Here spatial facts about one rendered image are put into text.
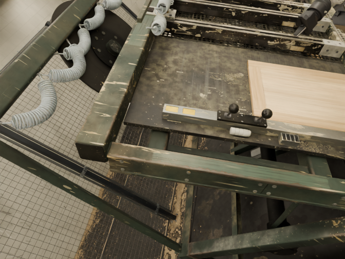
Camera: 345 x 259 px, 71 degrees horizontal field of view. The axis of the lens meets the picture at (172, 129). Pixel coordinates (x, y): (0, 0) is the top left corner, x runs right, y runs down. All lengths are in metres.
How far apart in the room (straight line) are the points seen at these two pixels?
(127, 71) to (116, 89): 0.12
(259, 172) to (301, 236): 0.59
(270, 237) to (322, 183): 0.59
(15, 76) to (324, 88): 1.44
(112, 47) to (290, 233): 1.50
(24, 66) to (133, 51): 0.50
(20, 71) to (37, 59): 0.12
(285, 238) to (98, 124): 1.05
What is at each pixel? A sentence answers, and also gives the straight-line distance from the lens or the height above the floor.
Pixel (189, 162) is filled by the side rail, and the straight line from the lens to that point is 0.83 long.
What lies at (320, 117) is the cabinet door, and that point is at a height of 1.10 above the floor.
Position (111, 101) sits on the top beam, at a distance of 0.94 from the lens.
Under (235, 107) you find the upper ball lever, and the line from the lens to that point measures 0.89.
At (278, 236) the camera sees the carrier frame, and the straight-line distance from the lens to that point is 1.45.
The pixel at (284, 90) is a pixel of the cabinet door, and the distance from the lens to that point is 1.31.
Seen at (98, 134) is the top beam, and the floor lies 1.82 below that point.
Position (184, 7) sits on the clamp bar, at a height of 1.65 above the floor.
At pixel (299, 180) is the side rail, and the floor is 1.26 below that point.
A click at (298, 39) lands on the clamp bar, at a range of 1.66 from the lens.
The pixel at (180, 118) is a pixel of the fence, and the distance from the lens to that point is 1.00.
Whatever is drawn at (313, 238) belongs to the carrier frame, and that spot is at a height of 0.79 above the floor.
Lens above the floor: 2.02
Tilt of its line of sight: 27 degrees down
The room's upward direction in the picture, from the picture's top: 54 degrees counter-clockwise
